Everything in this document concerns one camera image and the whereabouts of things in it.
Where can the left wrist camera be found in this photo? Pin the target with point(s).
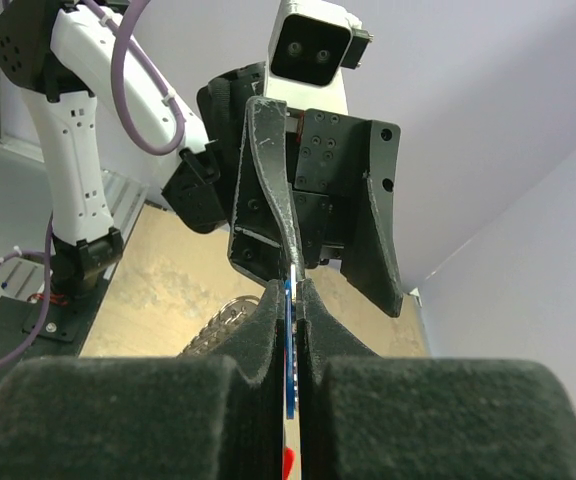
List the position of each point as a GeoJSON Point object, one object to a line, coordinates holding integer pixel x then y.
{"type": "Point", "coordinates": [311, 43]}

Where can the blue key tag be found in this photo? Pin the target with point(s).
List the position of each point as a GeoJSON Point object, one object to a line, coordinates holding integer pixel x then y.
{"type": "Point", "coordinates": [290, 365]}

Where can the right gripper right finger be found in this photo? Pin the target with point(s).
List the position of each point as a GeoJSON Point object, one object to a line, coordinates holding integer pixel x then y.
{"type": "Point", "coordinates": [364, 416]}

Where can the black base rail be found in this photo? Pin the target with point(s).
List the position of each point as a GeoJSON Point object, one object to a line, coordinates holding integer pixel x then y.
{"type": "Point", "coordinates": [65, 327]}

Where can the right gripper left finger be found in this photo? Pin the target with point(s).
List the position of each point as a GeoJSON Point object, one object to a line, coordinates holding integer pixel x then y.
{"type": "Point", "coordinates": [93, 418]}

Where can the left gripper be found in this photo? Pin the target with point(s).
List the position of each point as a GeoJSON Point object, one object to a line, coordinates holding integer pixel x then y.
{"type": "Point", "coordinates": [344, 167]}

